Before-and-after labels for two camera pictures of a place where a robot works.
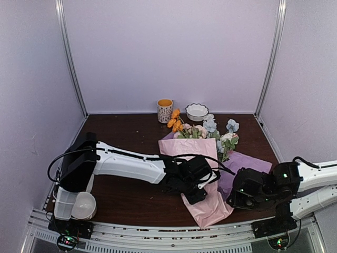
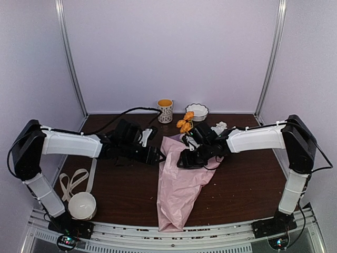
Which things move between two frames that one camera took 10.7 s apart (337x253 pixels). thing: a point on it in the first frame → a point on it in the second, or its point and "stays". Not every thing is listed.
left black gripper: [195, 199] → [151, 159]
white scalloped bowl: [196, 112] stays
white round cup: [85, 207] stays
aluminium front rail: [171, 237] stays
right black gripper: [237, 202] → [187, 161]
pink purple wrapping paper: [214, 205] → [178, 188]
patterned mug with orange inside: [165, 109] stays
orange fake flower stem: [176, 122] → [186, 124]
